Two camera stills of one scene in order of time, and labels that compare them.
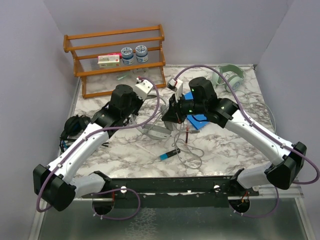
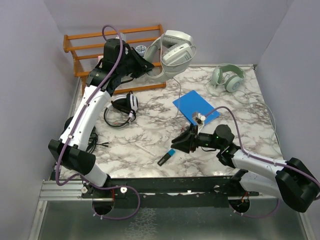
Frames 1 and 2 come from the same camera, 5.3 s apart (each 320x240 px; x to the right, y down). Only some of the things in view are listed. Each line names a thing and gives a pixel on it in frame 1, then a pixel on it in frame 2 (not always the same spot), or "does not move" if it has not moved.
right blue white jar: x=141 y=54 does not move
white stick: x=145 y=149 does not move
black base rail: x=191 y=192 does not move
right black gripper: x=174 y=113 -> x=186 y=146
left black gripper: x=140 y=101 -> x=143 y=66
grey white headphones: x=163 y=131 -> x=170 y=53
